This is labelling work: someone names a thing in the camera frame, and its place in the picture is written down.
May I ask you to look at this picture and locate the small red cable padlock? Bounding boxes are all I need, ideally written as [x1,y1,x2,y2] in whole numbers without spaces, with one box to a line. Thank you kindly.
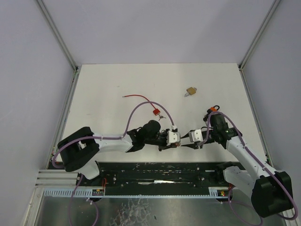
[175,141,181,147]

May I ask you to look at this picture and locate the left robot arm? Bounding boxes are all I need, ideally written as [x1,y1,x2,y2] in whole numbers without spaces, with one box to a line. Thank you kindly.
[57,120,180,180]

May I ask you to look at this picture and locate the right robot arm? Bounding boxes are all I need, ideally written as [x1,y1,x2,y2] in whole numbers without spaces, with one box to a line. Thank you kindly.
[184,111,299,220]

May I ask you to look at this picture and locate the black-headed keys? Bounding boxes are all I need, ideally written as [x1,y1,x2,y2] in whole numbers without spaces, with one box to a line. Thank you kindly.
[203,113,209,122]

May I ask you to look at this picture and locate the orange black padlock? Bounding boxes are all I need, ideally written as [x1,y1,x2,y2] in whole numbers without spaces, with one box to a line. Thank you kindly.
[207,105,220,114]

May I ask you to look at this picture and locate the brass padlock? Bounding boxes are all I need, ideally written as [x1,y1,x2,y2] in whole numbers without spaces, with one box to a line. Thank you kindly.
[184,87,197,97]

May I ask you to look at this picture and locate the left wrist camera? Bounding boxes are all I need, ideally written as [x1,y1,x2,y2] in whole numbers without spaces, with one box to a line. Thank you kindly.
[166,125,181,145]

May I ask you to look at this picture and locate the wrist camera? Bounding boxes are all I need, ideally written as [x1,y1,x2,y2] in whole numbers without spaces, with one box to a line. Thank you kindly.
[188,129,203,143]
[166,125,181,145]

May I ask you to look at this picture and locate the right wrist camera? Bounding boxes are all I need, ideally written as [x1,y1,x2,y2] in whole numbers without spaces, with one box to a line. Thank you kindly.
[188,129,203,143]

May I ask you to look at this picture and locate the red cable padlock on table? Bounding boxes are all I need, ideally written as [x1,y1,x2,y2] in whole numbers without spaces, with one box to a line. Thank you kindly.
[123,94,161,116]

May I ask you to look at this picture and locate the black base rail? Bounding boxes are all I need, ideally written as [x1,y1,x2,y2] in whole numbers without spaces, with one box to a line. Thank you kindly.
[47,161,238,196]

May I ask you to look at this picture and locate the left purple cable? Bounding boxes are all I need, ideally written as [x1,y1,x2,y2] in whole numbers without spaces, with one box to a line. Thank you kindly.
[52,101,177,226]

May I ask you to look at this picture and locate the white slotted cable duct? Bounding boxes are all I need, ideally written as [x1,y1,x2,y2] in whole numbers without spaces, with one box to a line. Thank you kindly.
[44,187,105,198]

